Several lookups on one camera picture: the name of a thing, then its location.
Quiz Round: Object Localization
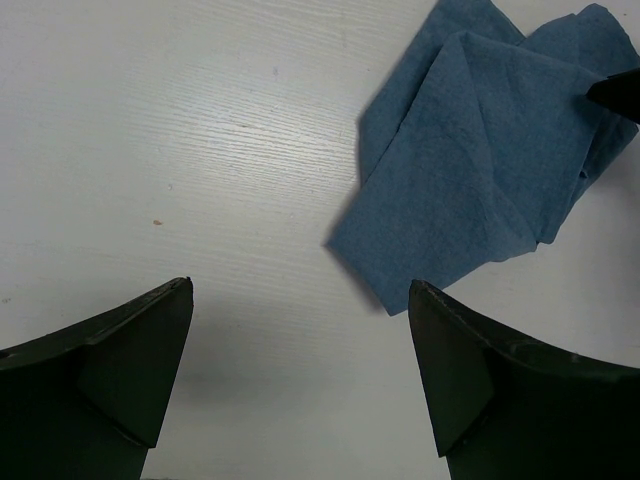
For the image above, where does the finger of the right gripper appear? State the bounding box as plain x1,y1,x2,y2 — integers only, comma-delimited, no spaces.
586,68,640,124

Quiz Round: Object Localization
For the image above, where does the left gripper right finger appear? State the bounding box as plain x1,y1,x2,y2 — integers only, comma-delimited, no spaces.
408,280,639,479

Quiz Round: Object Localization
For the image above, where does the blue cloth napkin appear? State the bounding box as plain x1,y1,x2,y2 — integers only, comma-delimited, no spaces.
328,1,639,315

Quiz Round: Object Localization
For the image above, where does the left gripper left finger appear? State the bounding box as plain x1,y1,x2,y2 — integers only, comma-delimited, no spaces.
1,277,194,479

